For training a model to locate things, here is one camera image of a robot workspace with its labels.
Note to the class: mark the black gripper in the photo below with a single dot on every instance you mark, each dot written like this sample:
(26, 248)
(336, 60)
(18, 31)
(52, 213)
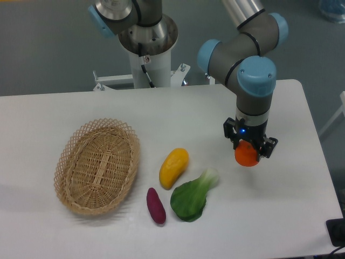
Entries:
(236, 130)

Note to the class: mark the orange fruit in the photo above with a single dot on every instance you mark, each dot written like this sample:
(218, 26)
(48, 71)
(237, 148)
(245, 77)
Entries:
(245, 154)

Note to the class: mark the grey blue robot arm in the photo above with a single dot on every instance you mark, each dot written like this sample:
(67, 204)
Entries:
(241, 65)

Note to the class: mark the woven wicker basket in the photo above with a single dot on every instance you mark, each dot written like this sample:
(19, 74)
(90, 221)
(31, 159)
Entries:
(97, 167)

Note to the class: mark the yellow mango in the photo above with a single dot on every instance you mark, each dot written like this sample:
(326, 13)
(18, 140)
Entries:
(173, 167)

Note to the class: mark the green bok choy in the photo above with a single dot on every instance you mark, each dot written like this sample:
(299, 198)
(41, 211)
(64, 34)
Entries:
(189, 199)

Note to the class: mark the purple sweet potato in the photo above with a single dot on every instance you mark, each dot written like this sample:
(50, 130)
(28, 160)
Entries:
(155, 207)

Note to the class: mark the black device at edge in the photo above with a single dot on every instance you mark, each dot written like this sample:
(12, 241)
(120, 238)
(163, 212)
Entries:
(335, 229)

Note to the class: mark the white frame at right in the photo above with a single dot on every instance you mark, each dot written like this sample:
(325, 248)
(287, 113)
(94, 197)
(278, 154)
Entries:
(333, 121)

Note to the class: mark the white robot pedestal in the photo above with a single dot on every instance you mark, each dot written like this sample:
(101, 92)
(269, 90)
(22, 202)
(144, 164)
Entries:
(149, 51)

